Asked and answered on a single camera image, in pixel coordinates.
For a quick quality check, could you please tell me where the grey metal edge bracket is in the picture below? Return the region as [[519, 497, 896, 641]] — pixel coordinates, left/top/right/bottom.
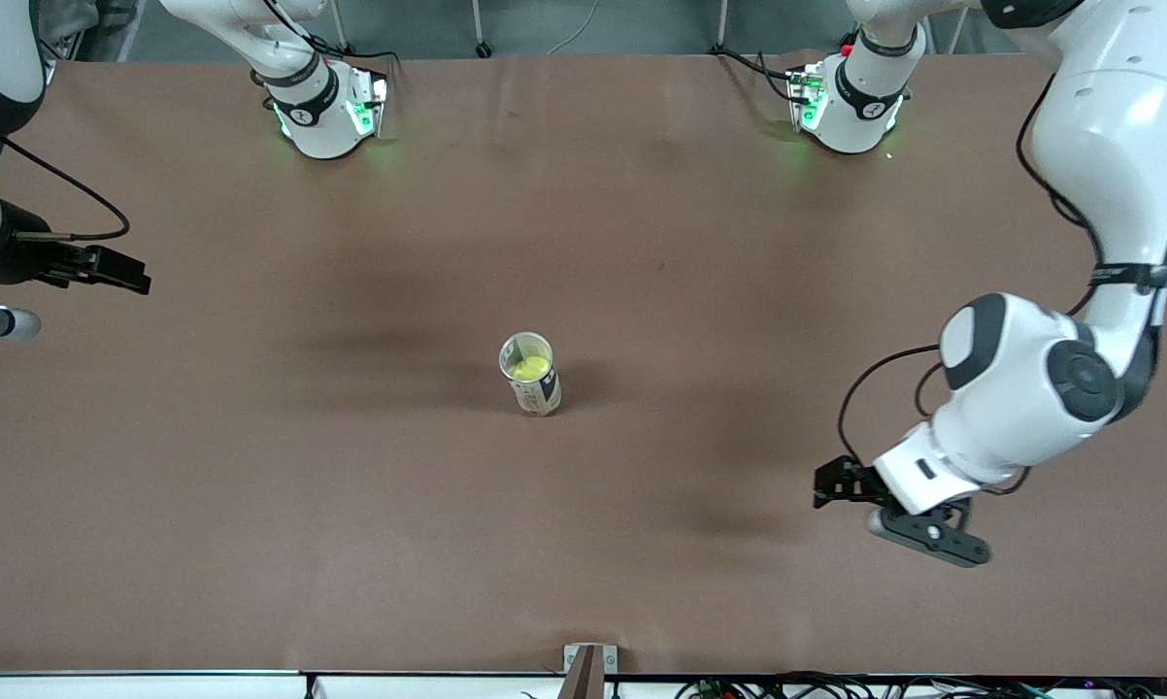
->
[[562, 643, 619, 676]]

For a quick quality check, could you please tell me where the brown table cover sheet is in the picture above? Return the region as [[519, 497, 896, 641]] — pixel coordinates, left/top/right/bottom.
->
[[0, 50, 1167, 678]]

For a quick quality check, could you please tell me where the brown wooden post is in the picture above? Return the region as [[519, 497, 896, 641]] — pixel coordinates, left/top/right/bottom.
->
[[556, 645, 606, 699]]

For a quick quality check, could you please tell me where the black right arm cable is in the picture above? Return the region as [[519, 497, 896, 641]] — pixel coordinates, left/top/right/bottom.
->
[[1, 136, 131, 243]]

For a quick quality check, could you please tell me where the grey fabric bundle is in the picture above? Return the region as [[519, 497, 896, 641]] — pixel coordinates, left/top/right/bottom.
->
[[35, 0, 99, 45]]

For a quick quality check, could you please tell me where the black base power cable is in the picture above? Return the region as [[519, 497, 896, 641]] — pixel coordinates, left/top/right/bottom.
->
[[712, 43, 798, 103], [297, 29, 405, 77]]

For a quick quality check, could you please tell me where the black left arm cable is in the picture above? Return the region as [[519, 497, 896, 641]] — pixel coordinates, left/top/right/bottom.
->
[[836, 73, 1101, 496]]

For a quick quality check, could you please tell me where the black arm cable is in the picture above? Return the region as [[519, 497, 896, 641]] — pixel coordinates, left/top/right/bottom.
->
[[836, 73, 1101, 496], [1, 136, 131, 243]]

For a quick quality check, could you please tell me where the white table edge rail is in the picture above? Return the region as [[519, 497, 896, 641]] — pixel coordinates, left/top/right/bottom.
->
[[0, 668, 1167, 699]]

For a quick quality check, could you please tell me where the black cable bundle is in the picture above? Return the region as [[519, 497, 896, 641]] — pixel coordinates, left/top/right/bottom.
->
[[673, 670, 1167, 699]]

